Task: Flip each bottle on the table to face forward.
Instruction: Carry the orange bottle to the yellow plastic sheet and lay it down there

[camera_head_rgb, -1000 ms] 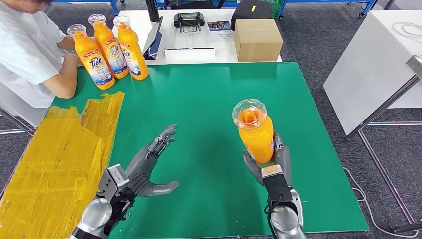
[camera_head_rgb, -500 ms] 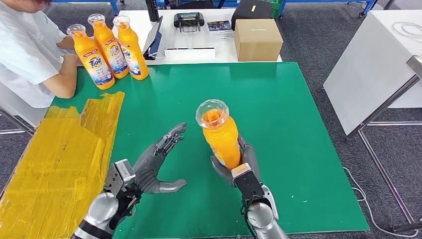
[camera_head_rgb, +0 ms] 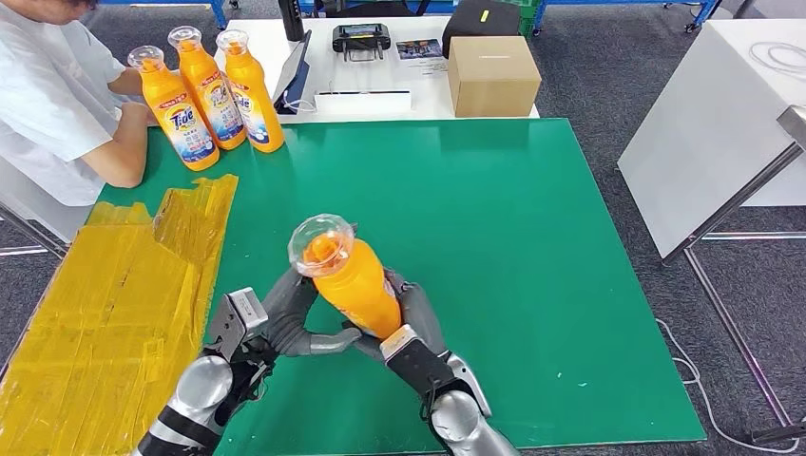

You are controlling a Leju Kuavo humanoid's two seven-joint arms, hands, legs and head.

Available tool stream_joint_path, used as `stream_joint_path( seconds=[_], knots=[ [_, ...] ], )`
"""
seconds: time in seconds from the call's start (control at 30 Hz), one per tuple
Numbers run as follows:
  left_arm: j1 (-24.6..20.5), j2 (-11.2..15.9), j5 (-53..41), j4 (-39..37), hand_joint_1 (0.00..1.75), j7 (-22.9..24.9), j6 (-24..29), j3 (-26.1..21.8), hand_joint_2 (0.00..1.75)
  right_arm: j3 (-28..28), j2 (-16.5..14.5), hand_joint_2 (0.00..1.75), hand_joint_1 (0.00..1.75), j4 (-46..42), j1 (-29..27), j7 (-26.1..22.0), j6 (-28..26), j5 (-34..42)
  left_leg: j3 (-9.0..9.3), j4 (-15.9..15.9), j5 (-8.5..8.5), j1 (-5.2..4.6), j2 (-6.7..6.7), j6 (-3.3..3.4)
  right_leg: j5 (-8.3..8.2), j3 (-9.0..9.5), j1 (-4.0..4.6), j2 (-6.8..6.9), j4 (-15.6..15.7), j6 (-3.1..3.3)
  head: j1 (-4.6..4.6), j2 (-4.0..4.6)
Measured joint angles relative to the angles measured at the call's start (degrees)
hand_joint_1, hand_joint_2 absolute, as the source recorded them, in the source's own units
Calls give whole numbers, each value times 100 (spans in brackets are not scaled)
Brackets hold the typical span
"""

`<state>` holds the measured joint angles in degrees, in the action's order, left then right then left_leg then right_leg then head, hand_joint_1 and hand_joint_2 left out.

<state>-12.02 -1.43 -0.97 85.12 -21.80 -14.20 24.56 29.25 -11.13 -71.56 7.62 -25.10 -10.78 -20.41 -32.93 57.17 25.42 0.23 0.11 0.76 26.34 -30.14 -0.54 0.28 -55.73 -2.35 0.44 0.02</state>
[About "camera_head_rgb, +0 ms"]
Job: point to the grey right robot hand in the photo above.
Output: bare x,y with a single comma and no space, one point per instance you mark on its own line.
422,315

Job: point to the person's right hand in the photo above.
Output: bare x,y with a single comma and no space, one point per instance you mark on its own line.
146,113

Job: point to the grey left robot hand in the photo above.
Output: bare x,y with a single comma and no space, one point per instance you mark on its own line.
289,321

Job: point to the orange detergent bottle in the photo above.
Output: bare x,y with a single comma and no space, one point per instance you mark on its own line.
195,69
157,85
352,283
249,72

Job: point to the person's left forearm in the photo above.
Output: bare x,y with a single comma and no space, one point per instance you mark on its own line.
129,82

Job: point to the person's right forearm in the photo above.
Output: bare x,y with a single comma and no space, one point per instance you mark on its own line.
119,154

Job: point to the person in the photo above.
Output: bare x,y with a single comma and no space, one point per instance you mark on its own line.
44,94

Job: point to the green table board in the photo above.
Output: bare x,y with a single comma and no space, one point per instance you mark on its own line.
441,201

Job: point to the yellow taped cardboard sheet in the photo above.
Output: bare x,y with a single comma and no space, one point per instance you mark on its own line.
94,252

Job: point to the dark tablet with blue cover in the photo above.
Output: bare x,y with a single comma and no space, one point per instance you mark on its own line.
295,75

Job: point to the black cylindrical flask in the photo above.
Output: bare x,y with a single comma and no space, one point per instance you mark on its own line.
291,22

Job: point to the white flat box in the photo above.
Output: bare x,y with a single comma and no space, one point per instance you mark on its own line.
363,105

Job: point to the black handheld controller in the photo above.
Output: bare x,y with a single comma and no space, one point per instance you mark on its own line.
361,38

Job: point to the brown cardboard box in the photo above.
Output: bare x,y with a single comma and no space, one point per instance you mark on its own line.
493,82

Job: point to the printed leaflet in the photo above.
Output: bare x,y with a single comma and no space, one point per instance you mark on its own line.
419,50

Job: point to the black bag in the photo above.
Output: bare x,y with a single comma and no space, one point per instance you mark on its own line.
478,28

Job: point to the green plastic crate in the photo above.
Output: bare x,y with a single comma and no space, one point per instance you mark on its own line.
530,19

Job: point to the white side table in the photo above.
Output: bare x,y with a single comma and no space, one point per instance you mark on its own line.
711,126

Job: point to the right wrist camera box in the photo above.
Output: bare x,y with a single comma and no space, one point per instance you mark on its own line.
412,359

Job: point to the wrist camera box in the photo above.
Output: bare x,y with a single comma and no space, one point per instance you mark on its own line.
412,359
236,321

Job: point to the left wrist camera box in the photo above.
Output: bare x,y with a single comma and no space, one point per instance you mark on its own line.
236,321

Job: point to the blue metal rack frame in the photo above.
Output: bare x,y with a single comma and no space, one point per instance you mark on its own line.
708,12
219,12

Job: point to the grey metal table frame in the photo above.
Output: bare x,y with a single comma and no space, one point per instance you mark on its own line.
737,202

